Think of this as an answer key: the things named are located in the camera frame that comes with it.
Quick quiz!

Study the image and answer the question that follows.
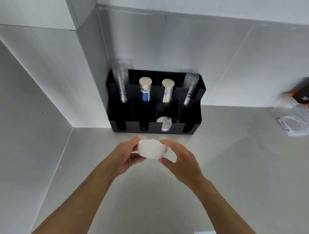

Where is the person's right hand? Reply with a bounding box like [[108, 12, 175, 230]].
[[158, 139, 206, 187]]

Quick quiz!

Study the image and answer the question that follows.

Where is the person's left hand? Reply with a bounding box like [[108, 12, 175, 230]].
[[111, 135, 147, 178]]

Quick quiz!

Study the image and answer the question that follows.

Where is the stack of white cup lids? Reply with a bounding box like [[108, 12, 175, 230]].
[[137, 139, 169, 160]]

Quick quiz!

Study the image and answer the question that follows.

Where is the person's right forearm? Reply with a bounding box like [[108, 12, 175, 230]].
[[188, 175, 261, 234]]

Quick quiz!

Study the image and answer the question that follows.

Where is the person's left forearm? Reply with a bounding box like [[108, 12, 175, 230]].
[[31, 164, 119, 234]]

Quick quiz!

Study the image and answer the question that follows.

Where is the white lid in organizer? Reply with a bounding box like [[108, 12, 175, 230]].
[[156, 116, 173, 132]]

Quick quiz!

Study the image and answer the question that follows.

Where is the black cup organizer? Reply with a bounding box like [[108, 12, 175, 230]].
[[107, 69, 207, 135]]

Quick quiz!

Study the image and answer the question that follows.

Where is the stack of blue paper cups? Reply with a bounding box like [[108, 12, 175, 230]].
[[139, 77, 153, 104]]

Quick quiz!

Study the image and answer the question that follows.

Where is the stack of white paper cups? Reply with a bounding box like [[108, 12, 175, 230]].
[[162, 79, 175, 106]]

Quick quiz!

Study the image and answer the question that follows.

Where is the tall stack of clear cups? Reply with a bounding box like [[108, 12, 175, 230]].
[[112, 62, 129, 104]]

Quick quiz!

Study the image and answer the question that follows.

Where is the short stack of clear cups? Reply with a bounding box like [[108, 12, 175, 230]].
[[183, 72, 200, 106]]

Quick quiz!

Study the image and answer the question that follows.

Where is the clear plastic bag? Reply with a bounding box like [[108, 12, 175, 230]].
[[271, 93, 309, 137]]

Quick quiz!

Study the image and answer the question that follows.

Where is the black and orange box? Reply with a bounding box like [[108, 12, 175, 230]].
[[283, 77, 309, 104]]

